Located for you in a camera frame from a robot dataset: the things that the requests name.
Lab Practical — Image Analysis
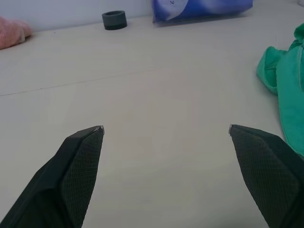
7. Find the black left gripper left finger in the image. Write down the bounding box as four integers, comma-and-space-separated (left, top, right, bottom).
0, 125, 105, 228

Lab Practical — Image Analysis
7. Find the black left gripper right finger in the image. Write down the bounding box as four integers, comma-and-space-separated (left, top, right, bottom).
228, 124, 304, 228

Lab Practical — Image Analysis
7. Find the green cloth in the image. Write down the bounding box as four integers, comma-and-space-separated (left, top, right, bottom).
256, 23, 304, 158

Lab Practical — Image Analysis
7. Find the pink fluffy cloth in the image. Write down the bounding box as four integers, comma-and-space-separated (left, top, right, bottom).
0, 16, 33, 50

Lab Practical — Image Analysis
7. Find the grey tape roll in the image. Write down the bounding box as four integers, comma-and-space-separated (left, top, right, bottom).
102, 10, 128, 31

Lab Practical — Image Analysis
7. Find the blue plastic bag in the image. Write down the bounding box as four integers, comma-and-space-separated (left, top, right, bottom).
152, 0, 254, 24

